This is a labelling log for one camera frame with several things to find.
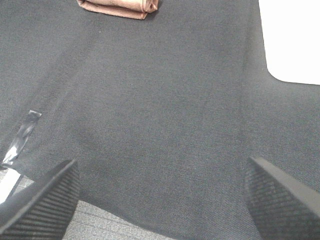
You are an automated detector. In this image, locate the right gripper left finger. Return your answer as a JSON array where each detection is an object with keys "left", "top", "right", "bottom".
[{"left": 0, "top": 160, "right": 80, "bottom": 240}]

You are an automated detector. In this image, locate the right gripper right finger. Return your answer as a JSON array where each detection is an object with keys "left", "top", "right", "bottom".
[{"left": 244, "top": 157, "right": 320, "bottom": 240}]

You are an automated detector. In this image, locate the brown towel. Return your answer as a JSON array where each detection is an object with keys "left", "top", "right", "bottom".
[{"left": 77, "top": 0, "right": 159, "bottom": 20}]

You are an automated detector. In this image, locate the black tape strip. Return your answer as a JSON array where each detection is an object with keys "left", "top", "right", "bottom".
[{"left": 1, "top": 109, "right": 42, "bottom": 168}]

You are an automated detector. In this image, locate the black table cloth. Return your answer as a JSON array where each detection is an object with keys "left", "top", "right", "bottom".
[{"left": 0, "top": 0, "right": 320, "bottom": 240}]

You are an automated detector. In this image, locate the white woven storage bin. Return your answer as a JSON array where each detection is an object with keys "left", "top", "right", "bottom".
[{"left": 258, "top": 0, "right": 320, "bottom": 85}]

